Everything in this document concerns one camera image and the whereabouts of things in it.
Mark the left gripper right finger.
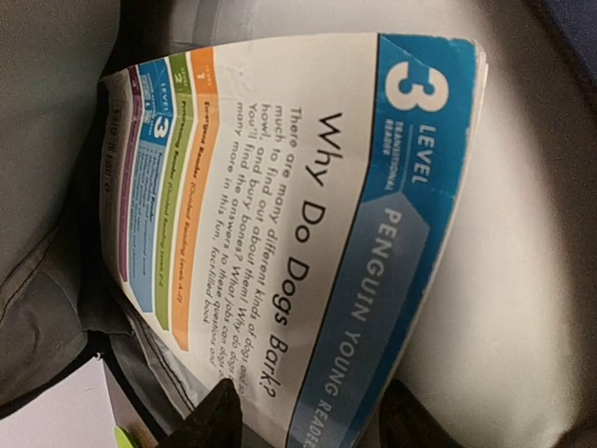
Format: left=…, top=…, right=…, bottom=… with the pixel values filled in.
left=372, top=377, right=597, bottom=448

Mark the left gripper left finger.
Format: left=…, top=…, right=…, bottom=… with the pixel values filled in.
left=160, top=379, right=243, bottom=448

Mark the navy blue backpack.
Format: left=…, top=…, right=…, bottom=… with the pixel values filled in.
left=1, top=1, right=596, bottom=447

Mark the Penguin young readers book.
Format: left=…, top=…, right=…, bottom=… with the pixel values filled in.
left=100, top=33, right=487, bottom=447

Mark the green plate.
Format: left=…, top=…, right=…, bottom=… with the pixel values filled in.
left=114, top=426, right=142, bottom=448

